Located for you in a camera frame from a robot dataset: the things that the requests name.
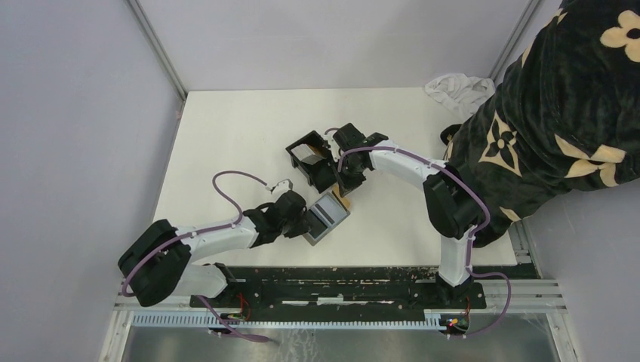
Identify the gold credit card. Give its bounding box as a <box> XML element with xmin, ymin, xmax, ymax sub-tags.
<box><xmin>331</xmin><ymin>190</ymin><xmax>351</xmax><ymax>210</ymax></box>

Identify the black plastic card box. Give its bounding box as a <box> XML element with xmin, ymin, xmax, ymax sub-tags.
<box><xmin>285</xmin><ymin>130</ymin><xmax>339</xmax><ymax>193</ymax></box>

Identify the grey leather card holder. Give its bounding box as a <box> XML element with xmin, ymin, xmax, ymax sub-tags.
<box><xmin>303</xmin><ymin>192</ymin><xmax>350</xmax><ymax>246</ymax></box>

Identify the stack of credit cards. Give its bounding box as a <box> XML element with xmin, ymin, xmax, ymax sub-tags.
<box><xmin>291</xmin><ymin>143</ymin><xmax>326</xmax><ymax>165</ymax></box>

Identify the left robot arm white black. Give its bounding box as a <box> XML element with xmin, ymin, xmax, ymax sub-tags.
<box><xmin>117</xmin><ymin>190</ymin><xmax>309</xmax><ymax>307</ymax></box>

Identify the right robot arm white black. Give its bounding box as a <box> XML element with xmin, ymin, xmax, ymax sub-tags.
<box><xmin>326</xmin><ymin>123</ymin><xmax>491</xmax><ymax>308</ymax></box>

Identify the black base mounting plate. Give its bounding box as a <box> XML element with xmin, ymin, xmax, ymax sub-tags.
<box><xmin>189</xmin><ymin>265</ymin><xmax>538</xmax><ymax>324</ymax></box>

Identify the white crumpled cloth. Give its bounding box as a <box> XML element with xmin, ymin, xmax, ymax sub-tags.
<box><xmin>423</xmin><ymin>73</ymin><xmax>496</xmax><ymax>121</ymax></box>

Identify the black floral plush blanket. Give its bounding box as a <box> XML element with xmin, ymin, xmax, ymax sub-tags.
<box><xmin>440</xmin><ymin>1</ymin><xmax>639</xmax><ymax>247</ymax></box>

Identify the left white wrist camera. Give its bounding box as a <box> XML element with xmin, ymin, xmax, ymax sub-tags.
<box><xmin>266</xmin><ymin>179</ymin><xmax>293</xmax><ymax>199</ymax></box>

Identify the grey slotted cable duct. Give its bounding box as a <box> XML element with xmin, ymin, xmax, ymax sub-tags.
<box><xmin>131</xmin><ymin>311</ymin><xmax>445</xmax><ymax>331</ymax></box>

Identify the aluminium frame rail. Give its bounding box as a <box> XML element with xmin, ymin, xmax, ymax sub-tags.
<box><xmin>115</xmin><ymin>219</ymin><xmax>568</xmax><ymax>314</ymax></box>

